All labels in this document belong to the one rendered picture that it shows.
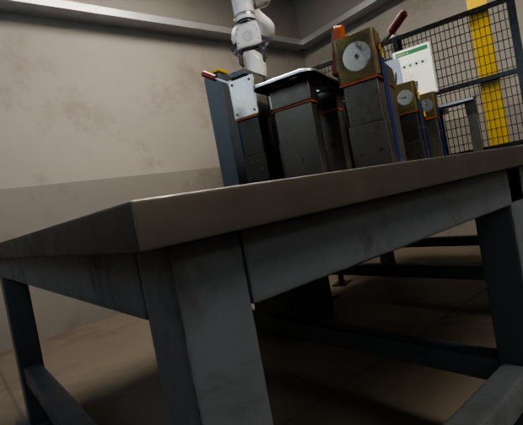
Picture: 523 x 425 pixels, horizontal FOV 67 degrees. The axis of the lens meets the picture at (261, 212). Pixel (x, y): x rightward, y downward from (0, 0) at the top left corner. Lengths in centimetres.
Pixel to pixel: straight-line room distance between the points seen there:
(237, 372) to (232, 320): 5
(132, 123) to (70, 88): 54
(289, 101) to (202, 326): 85
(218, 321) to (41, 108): 322
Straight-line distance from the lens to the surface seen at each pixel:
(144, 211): 31
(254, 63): 216
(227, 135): 139
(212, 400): 40
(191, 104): 402
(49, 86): 360
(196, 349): 38
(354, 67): 111
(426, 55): 277
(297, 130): 112
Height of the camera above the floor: 68
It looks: 1 degrees down
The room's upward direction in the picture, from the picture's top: 10 degrees counter-clockwise
